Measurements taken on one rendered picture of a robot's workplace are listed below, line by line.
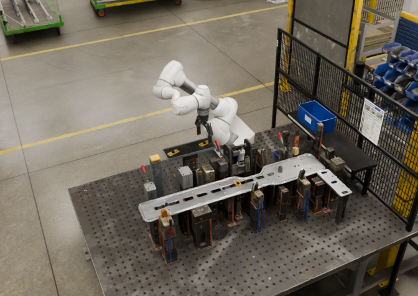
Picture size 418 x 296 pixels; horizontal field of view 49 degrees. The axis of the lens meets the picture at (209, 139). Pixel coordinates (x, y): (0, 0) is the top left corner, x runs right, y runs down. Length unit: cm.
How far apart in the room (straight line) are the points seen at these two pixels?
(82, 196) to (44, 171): 163
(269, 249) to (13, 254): 234
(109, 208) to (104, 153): 189
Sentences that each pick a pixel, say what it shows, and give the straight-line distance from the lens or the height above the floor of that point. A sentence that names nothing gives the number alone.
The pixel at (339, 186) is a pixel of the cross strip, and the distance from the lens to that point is 333.
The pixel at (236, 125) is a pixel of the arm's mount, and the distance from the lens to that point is 403.
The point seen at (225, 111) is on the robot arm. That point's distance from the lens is 385.
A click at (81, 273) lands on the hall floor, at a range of 417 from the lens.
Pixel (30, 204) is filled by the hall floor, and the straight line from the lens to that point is 497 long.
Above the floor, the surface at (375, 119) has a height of 134.
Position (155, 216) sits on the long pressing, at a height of 100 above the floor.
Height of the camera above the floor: 308
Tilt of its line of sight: 34 degrees down
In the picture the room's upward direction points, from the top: 2 degrees counter-clockwise
